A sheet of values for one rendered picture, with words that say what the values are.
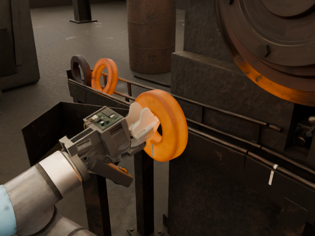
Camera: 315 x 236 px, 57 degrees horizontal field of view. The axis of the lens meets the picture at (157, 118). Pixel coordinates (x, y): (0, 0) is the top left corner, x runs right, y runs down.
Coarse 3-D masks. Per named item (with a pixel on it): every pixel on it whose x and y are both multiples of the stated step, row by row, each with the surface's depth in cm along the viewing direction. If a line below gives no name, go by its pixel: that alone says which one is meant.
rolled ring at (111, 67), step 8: (96, 64) 138; (104, 64) 133; (112, 64) 130; (96, 72) 139; (112, 72) 128; (96, 80) 140; (112, 80) 128; (96, 88) 137; (104, 88) 132; (112, 88) 130
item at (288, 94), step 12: (216, 0) 68; (216, 12) 69; (228, 36) 68; (228, 48) 69; (240, 60) 67; (252, 72) 66; (264, 84) 64; (276, 84) 62; (288, 96) 61; (300, 96) 59; (312, 96) 57
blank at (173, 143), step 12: (144, 96) 61; (156, 96) 58; (168, 96) 59; (156, 108) 59; (168, 108) 57; (180, 108) 58; (168, 120) 57; (180, 120) 57; (156, 132) 66; (168, 132) 58; (180, 132) 57; (156, 144) 63; (168, 144) 59; (180, 144) 58; (156, 156) 64; (168, 156) 60
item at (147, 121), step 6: (144, 108) 56; (144, 114) 57; (150, 114) 58; (144, 120) 57; (150, 120) 58; (156, 120) 59; (138, 126) 57; (144, 126) 58; (150, 126) 58; (156, 126) 59; (132, 132) 56; (138, 132) 57; (144, 132) 58; (138, 138) 56
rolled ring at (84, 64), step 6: (72, 60) 148; (78, 60) 142; (84, 60) 141; (72, 66) 150; (78, 66) 152; (84, 66) 140; (72, 72) 153; (78, 72) 153; (84, 72) 140; (90, 72) 141; (78, 78) 153; (84, 78) 142; (90, 78) 142; (84, 84) 144; (90, 84) 144
